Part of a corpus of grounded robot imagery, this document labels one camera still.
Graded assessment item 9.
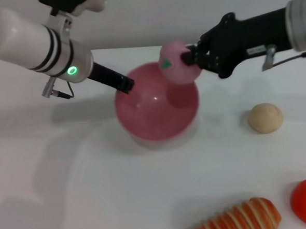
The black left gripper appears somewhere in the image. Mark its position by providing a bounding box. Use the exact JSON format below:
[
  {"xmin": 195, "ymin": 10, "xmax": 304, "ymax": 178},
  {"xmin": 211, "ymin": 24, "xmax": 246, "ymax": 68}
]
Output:
[{"xmin": 87, "ymin": 60, "xmax": 136, "ymax": 97}]

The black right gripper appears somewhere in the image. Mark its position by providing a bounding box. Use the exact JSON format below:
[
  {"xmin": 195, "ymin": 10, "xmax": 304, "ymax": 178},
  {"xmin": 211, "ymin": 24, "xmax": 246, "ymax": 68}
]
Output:
[{"xmin": 179, "ymin": 7, "xmax": 295, "ymax": 82}]

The pink toy peach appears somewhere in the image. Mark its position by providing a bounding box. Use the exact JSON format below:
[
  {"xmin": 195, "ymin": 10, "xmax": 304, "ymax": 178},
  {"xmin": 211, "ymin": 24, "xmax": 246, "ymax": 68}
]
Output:
[{"xmin": 157, "ymin": 38, "xmax": 204, "ymax": 87}]

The pink bowl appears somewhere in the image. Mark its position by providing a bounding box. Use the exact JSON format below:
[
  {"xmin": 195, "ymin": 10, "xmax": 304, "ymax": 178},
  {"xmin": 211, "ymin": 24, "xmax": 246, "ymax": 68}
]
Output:
[{"xmin": 112, "ymin": 59, "xmax": 203, "ymax": 148}]

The beige toy bun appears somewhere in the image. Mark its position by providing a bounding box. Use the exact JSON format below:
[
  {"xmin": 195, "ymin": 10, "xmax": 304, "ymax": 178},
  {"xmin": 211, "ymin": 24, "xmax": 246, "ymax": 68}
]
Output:
[{"xmin": 246, "ymin": 102, "xmax": 285, "ymax": 135}]

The orange white striped toy bread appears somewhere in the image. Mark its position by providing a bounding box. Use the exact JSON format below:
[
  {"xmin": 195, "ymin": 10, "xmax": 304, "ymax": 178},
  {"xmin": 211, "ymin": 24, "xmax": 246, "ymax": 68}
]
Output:
[{"xmin": 192, "ymin": 195, "xmax": 283, "ymax": 229}]

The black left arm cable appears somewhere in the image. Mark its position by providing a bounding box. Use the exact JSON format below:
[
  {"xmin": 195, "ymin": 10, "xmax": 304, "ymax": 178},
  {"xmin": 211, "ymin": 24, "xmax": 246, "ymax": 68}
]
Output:
[{"xmin": 40, "ymin": 75, "xmax": 75, "ymax": 102}]

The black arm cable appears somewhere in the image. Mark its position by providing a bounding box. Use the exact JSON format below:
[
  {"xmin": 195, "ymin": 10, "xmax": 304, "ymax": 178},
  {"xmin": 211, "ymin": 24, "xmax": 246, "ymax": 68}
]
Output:
[
  {"xmin": 40, "ymin": 75, "xmax": 75, "ymax": 102},
  {"xmin": 259, "ymin": 42, "xmax": 306, "ymax": 72}
]

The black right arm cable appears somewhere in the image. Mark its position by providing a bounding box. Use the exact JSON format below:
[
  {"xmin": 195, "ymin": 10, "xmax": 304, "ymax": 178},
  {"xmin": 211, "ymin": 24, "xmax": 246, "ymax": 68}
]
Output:
[{"xmin": 259, "ymin": 42, "xmax": 306, "ymax": 72}]

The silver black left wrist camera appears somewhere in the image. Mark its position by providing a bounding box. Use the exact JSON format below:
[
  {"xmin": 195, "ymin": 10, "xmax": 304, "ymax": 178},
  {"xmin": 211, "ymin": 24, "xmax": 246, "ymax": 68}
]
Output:
[{"xmin": 38, "ymin": 0, "xmax": 109, "ymax": 31}]

